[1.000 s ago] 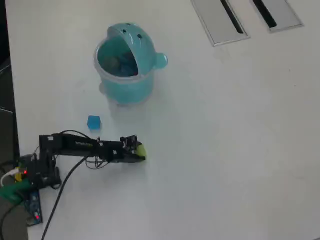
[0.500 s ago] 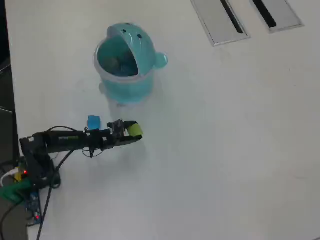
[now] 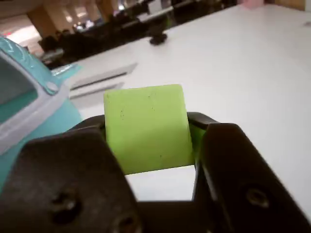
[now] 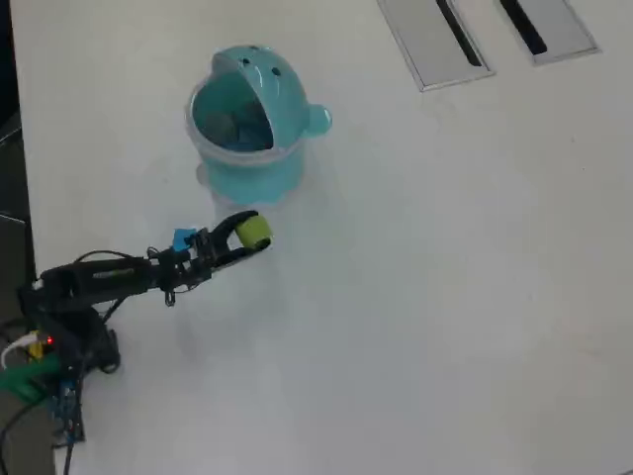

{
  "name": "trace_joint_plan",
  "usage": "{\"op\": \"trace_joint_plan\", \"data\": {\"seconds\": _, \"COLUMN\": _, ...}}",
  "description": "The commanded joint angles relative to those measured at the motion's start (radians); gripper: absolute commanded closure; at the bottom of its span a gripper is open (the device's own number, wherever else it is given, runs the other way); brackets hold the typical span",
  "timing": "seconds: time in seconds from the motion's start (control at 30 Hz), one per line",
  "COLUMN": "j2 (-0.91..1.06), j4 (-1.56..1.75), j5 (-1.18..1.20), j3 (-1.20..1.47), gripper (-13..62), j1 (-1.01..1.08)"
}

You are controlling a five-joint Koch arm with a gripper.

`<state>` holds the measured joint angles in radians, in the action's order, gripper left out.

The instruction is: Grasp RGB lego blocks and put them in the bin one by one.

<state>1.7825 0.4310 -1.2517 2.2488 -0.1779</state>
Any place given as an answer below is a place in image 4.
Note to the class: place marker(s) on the blue circuit board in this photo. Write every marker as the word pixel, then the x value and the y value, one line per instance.
pixel 68 410

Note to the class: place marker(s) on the gray slab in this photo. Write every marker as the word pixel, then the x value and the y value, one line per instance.
pixel 27 445

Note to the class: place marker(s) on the green table clamp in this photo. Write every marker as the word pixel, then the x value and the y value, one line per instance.
pixel 25 378

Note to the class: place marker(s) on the teal whale-shaped bin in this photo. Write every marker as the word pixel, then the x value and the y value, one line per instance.
pixel 252 168

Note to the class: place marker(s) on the yellow connector piece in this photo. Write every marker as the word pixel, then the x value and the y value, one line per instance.
pixel 35 350

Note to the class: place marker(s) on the green cube block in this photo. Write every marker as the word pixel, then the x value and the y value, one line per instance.
pixel 253 231

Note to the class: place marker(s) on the dark gray flat panel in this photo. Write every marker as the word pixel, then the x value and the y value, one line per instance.
pixel 15 257

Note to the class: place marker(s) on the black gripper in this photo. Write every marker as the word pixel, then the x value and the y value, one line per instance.
pixel 198 267

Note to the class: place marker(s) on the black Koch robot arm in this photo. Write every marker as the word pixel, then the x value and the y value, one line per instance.
pixel 94 282

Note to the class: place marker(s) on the blue cube block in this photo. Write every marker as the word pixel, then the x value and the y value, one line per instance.
pixel 182 238

